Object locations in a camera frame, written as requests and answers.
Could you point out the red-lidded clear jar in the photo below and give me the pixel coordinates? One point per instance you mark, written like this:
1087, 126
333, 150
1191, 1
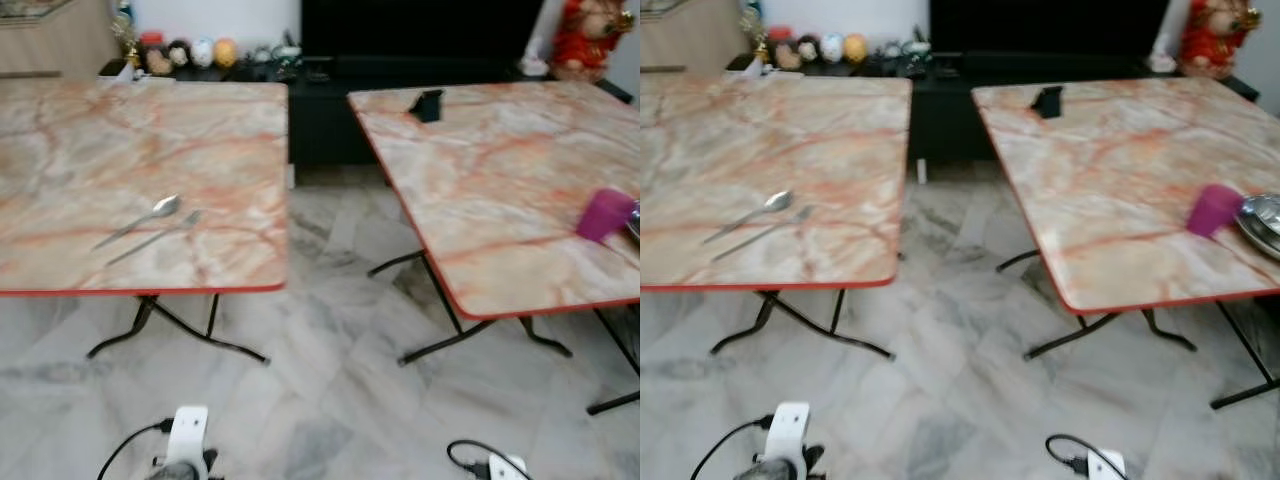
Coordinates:
153, 52
782, 48

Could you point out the purple plastic cup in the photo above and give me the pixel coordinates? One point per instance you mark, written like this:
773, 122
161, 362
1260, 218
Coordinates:
603, 215
1213, 210

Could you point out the black round toy figure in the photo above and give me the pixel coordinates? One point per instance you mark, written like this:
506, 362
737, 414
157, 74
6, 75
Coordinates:
179, 55
808, 50

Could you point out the red plush figure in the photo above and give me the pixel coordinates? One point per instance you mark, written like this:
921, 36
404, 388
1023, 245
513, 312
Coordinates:
585, 40
1215, 38

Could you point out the gold trophy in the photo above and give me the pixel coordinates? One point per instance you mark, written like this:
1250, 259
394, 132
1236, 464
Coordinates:
754, 30
126, 35

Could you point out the green mug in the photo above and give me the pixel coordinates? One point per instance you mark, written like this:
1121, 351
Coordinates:
288, 55
917, 50

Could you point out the steel spoon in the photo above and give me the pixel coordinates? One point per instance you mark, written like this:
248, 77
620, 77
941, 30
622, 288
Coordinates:
777, 201
165, 206

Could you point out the orange round toy figure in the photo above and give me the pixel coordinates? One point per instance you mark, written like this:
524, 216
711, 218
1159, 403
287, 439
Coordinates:
856, 48
226, 53

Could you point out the small black holder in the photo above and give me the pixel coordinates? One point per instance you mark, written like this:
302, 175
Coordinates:
1048, 102
429, 106

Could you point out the light wooden cabinet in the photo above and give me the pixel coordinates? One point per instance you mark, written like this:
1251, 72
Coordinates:
690, 35
50, 40

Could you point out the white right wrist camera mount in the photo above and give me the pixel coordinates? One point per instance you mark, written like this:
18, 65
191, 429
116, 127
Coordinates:
1105, 465
507, 468

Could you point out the marble folding table red rim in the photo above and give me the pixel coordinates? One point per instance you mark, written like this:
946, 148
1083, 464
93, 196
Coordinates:
140, 150
1110, 180
500, 190
770, 140

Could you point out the black television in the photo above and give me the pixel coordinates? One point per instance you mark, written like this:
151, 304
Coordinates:
1050, 25
420, 28

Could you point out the white round toy figure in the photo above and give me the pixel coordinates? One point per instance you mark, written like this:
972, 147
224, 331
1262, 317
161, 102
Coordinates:
202, 53
832, 48

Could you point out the steel fork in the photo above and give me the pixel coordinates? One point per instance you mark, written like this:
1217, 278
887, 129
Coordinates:
185, 220
795, 216

